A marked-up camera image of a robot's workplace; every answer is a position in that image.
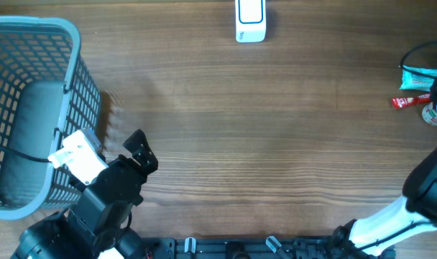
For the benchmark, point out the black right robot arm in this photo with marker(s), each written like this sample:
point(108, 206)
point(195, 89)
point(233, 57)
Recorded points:
point(412, 213)

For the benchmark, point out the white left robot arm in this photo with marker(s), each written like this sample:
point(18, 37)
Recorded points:
point(102, 215)

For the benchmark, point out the mint green wipes packet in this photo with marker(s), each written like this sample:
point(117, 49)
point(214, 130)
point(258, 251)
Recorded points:
point(410, 81)

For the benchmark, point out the grey plastic shopping basket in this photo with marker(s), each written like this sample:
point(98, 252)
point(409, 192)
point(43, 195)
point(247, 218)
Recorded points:
point(46, 94)

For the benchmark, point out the white jar green lid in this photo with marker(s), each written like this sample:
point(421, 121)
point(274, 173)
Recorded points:
point(429, 114)

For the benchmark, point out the red Nescafe stick sachet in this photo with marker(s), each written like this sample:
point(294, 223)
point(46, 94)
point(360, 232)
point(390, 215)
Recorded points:
point(402, 102)

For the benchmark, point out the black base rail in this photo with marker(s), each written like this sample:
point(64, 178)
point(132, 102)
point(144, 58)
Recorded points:
point(268, 248)

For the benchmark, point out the white barcode scanner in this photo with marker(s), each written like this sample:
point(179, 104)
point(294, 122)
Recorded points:
point(251, 22)

